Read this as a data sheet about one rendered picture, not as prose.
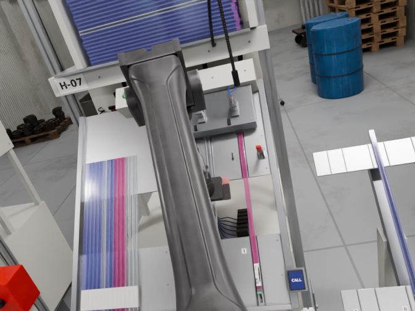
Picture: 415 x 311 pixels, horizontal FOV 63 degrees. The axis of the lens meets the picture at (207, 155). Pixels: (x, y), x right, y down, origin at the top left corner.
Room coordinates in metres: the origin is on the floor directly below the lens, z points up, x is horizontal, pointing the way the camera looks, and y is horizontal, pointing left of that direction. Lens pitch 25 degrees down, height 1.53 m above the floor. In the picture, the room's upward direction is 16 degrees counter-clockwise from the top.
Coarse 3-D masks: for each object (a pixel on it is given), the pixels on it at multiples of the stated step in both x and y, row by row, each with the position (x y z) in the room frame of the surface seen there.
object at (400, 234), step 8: (376, 144) 0.80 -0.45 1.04; (376, 152) 0.79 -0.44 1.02; (376, 160) 0.78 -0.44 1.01; (384, 168) 0.75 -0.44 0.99; (384, 176) 0.74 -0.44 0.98; (384, 184) 0.72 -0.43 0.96; (392, 200) 0.69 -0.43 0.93; (392, 208) 0.68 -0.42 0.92; (392, 216) 0.66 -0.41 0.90; (400, 224) 0.64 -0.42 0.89; (400, 232) 0.63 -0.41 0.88; (400, 240) 0.62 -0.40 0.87; (408, 256) 0.59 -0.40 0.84; (408, 264) 0.58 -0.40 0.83; (408, 272) 0.56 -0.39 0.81
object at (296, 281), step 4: (292, 272) 0.67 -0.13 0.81; (296, 272) 0.66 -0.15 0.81; (300, 272) 0.66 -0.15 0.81; (292, 276) 0.66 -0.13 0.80; (296, 276) 0.66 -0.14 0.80; (300, 276) 0.65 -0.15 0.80; (292, 280) 0.65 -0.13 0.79; (296, 280) 0.65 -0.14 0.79; (300, 280) 0.65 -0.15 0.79; (292, 284) 0.65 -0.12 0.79; (296, 284) 0.64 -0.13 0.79; (300, 284) 0.64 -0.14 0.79; (292, 288) 0.64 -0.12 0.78; (296, 288) 0.64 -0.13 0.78; (300, 288) 0.63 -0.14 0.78
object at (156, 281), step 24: (240, 240) 0.80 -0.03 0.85; (264, 240) 0.78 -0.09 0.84; (144, 264) 0.85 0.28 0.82; (168, 264) 0.82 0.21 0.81; (240, 264) 0.75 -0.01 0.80; (264, 264) 0.73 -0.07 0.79; (144, 288) 0.80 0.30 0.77; (168, 288) 0.77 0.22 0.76; (240, 288) 0.71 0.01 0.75; (264, 288) 0.69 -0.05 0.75
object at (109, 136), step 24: (96, 120) 1.26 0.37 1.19; (120, 120) 1.22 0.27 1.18; (96, 144) 1.19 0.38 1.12; (120, 144) 1.16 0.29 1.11; (144, 144) 1.12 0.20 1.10; (216, 144) 1.03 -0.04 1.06; (264, 144) 0.97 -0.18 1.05; (144, 168) 1.06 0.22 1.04; (216, 168) 0.97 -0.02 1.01; (240, 168) 0.95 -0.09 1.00; (264, 168) 0.92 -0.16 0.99; (144, 192) 1.01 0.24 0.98
